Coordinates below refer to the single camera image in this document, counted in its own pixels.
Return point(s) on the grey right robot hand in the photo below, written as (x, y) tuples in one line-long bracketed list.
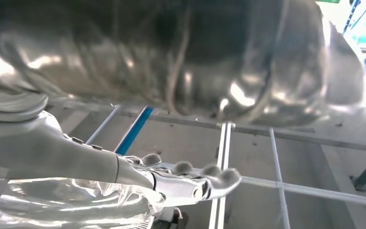
[(170, 47)]

